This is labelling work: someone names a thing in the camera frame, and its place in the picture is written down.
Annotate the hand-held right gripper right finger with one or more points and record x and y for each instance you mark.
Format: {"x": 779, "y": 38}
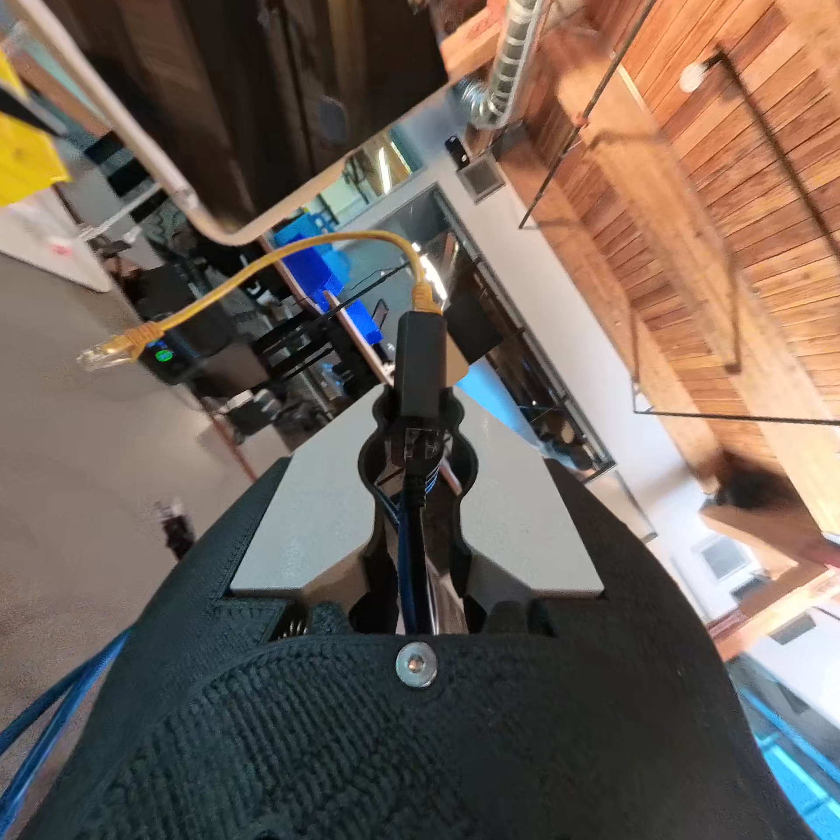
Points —
{"x": 525, "y": 525}

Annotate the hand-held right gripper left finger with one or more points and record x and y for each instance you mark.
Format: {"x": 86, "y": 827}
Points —
{"x": 308, "y": 525}

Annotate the black ethernet adapter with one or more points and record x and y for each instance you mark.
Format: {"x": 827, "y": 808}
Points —
{"x": 420, "y": 367}

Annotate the glass partition window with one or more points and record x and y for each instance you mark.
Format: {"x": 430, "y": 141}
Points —
{"x": 525, "y": 367}

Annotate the black metal rack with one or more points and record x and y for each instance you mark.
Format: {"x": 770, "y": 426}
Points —
{"x": 295, "y": 348}

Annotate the black device with display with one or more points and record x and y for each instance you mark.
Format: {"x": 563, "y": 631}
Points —
{"x": 197, "y": 361}

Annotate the blue plastic bins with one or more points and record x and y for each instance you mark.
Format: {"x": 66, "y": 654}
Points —
{"x": 315, "y": 269}

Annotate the white curved pipe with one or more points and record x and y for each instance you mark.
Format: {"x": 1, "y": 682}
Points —
{"x": 164, "y": 170}

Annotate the white tray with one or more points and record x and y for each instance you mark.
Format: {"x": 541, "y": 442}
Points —
{"x": 46, "y": 243}

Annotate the yellow plastic box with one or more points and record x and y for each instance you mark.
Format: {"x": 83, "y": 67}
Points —
{"x": 23, "y": 157}

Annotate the black hanging rod frame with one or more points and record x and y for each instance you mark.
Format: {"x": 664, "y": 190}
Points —
{"x": 735, "y": 262}

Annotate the square wall vent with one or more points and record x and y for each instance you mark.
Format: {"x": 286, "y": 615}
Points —
{"x": 481, "y": 177}

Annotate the silver flexible duct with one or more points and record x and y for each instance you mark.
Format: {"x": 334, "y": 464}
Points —
{"x": 512, "y": 59}

